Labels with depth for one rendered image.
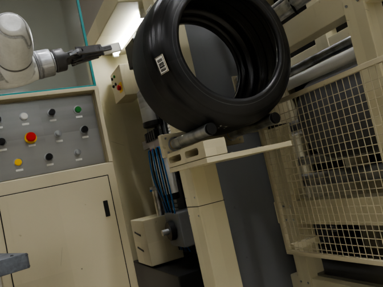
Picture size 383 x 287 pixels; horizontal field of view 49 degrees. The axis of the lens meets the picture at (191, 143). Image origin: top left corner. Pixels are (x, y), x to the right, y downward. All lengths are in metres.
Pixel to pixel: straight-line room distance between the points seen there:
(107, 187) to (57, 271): 0.42
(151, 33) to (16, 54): 0.46
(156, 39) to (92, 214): 0.88
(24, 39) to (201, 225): 1.04
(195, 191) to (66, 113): 0.71
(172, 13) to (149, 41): 0.12
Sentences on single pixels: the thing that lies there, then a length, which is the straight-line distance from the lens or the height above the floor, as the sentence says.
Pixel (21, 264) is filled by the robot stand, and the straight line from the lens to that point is 1.23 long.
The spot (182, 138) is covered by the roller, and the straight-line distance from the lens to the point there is 1.65.
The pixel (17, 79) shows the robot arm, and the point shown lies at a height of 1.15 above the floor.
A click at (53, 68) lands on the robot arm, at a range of 1.43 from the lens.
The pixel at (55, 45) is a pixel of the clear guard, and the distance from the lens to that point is 2.14.
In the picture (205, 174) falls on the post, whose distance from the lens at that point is 1.85.
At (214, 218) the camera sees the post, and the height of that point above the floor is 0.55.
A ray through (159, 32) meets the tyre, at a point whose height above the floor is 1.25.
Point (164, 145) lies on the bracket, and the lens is 1.76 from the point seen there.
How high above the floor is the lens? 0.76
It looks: 4 degrees up
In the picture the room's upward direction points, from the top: 12 degrees counter-clockwise
